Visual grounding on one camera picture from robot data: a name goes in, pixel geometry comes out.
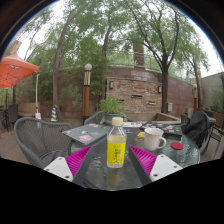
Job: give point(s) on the leaning thin-trunked tree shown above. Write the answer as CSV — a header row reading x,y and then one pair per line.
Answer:
x,y
56,83

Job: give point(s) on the grey wall utility box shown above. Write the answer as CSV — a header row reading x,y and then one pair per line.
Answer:
x,y
170,107

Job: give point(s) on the green plant in teal pot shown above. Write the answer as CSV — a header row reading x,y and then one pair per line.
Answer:
x,y
111,106

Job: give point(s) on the black jacket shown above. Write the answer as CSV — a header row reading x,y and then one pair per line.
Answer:
x,y
197,128

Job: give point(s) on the blue printed card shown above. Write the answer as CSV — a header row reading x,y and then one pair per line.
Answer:
x,y
128,131

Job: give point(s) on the black metal chair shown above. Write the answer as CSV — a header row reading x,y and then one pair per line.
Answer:
x,y
217,133

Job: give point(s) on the orange patio umbrella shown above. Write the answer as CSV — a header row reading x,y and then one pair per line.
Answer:
x,y
15,68

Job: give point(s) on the grey wicker armchair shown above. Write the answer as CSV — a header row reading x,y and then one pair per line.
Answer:
x,y
36,136

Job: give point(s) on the wooden lamp post, globe light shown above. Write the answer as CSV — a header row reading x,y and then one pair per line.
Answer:
x,y
86,100

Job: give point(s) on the dark laptop with stickers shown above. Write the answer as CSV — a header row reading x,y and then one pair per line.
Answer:
x,y
166,129

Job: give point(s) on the white ceramic mug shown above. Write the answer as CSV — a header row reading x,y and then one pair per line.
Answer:
x,y
153,139

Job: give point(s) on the dark-trunked tall tree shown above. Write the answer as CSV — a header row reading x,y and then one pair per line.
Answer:
x,y
164,90

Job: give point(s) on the slim wooden lamp post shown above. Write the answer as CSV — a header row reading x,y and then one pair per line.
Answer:
x,y
195,100

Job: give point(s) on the yellow-labelled clear drink bottle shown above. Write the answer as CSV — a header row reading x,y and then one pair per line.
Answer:
x,y
116,150

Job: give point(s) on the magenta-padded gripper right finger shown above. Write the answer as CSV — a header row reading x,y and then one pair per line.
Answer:
x,y
144,160

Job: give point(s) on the blue yellow striped cone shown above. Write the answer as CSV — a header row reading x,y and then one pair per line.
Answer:
x,y
54,115

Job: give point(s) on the dark wall lantern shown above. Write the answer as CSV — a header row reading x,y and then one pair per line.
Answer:
x,y
111,85
159,89

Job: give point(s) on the wooden planter bench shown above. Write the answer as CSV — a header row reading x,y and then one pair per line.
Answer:
x,y
26,109

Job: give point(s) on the white printed booklet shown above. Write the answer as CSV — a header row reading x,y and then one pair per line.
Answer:
x,y
132,124

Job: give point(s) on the flat round red coaster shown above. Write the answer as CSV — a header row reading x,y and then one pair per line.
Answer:
x,y
177,145

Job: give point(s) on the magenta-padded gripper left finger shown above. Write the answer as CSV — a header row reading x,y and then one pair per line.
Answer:
x,y
79,160

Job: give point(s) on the yellow printed card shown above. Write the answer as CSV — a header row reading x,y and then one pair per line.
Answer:
x,y
141,135

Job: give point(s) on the grey laptop with stickers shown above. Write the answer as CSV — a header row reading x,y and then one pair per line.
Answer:
x,y
86,134

